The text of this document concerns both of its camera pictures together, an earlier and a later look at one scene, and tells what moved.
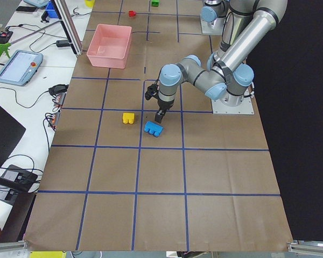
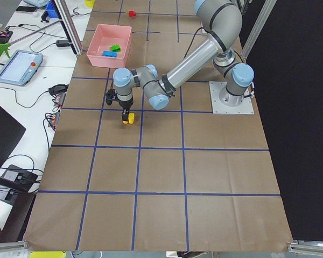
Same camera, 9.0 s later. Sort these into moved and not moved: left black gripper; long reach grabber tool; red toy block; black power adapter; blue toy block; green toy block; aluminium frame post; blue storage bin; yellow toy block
Moved: blue toy block; green toy block; left black gripper
Not moved: blue storage bin; long reach grabber tool; aluminium frame post; red toy block; black power adapter; yellow toy block
